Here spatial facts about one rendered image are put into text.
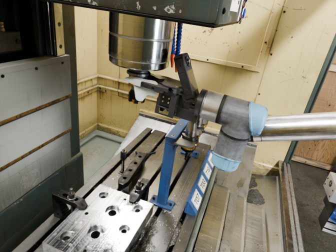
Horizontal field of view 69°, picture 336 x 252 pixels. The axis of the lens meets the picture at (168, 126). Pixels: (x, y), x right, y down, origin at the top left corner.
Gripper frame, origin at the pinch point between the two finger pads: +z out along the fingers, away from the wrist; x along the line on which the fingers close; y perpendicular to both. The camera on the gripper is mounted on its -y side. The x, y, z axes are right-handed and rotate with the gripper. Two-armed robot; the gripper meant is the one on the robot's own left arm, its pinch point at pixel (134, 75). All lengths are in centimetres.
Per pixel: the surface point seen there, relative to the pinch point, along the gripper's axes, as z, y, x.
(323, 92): -114, 44, 263
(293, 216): -70, 63, 49
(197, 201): -25, 52, 21
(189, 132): -14.8, 21.7, 19.9
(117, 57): 1.3, -5.5, -7.7
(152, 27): -5.6, -13.5, -5.9
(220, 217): -37, 69, 36
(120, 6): -1.2, -16.8, -12.4
